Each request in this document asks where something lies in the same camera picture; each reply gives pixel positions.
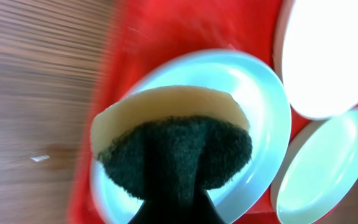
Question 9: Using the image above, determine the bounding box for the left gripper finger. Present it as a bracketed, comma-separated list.
[129, 190, 225, 224]

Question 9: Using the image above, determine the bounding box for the green and yellow sponge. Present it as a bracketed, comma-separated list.
[90, 85, 252, 203]

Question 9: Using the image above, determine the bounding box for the white round plate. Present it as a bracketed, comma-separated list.
[273, 0, 358, 119]

